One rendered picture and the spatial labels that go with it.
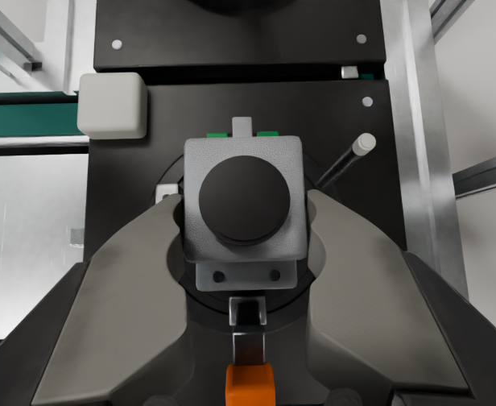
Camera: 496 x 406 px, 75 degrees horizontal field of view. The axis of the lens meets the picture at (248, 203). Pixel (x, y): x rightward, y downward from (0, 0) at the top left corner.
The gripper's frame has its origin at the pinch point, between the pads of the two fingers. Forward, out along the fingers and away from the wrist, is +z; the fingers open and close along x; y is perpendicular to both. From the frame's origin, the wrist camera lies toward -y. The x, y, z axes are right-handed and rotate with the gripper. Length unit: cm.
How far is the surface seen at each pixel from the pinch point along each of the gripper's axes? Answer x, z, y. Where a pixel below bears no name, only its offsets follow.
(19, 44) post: -17.5, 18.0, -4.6
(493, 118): 29.1, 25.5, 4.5
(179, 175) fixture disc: -4.4, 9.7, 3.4
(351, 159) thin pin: 5.3, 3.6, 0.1
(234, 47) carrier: -0.4, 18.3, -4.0
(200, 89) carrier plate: -3.2, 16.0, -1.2
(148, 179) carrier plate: -7.2, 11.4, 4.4
